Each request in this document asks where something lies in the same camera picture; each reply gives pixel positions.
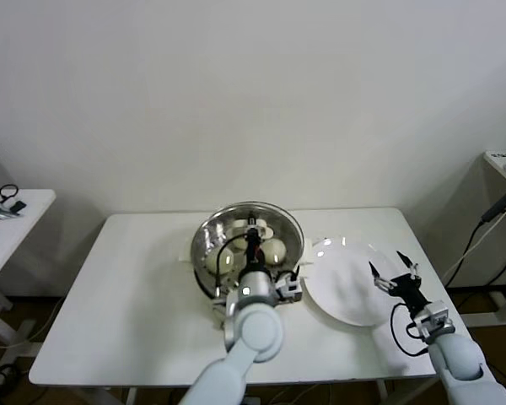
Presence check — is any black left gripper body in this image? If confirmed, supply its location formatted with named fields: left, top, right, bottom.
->
left=244, top=232, right=266, bottom=270

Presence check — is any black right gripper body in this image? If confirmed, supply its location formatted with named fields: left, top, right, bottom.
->
left=379, top=273, right=432, bottom=316

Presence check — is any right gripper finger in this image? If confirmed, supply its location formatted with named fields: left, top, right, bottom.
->
left=396, top=251, right=422, bottom=283
left=368, top=261, right=394, bottom=293

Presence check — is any glass pot lid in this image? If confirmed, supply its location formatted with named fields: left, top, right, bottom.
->
left=189, top=200, right=305, bottom=299

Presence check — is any steel steamer basket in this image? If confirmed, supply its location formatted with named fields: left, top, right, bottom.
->
left=179, top=202, right=316, bottom=305

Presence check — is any white round plate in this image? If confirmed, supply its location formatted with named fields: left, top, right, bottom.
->
left=302, top=236, right=404, bottom=327

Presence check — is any white work table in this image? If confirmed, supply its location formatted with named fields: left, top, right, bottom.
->
left=28, top=207, right=485, bottom=405

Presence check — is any black power adapter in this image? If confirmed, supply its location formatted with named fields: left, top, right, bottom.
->
left=480, top=193, right=506, bottom=224

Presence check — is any white side table with label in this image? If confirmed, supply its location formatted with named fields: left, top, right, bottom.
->
left=463, top=150, right=506, bottom=329

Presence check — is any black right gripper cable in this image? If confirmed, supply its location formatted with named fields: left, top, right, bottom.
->
left=390, top=303, right=429, bottom=356

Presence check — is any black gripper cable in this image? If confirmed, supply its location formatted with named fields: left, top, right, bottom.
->
left=213, top=243, right=249, bottom=299
left=390, top=303, right=429, bottom=356

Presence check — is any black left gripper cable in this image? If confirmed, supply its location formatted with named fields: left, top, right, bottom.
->
left=213, top=243, right=249, bottom=299

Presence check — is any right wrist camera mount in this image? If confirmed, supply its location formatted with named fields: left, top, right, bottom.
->
left=412, top=299, right=455, bottom=345

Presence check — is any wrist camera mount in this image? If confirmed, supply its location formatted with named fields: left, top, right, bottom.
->
left=276, top=269, right=304, bottom=303
left=412, top=299, right=455, bottom=345

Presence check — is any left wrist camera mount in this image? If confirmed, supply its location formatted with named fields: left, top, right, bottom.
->
left=276, top=269, right=304, bottom=303

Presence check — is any black adapter cable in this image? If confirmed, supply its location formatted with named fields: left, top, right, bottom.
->
left=444, top=221, right=488, bottom=288

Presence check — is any white wall cable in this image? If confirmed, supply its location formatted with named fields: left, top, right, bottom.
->
left=444, top=210, right=506, bottom=279

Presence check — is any black floor cable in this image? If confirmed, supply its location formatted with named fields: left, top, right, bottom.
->
left=0, top=362, right=22, bottom=389

